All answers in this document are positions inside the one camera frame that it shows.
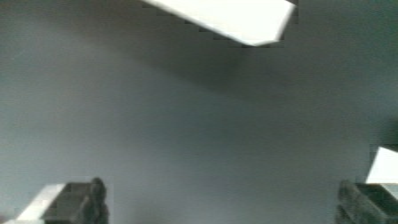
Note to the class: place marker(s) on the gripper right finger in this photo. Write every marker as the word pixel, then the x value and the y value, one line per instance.
pixel 367 203

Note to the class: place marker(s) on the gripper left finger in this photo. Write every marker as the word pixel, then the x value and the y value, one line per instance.
pixel 79 207

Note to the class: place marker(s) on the white table leg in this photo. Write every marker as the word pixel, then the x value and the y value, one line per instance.
pixel 40 203
pixel 385 167

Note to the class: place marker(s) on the white marker sheet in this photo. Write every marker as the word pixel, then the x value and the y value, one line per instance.
pixel 248 20

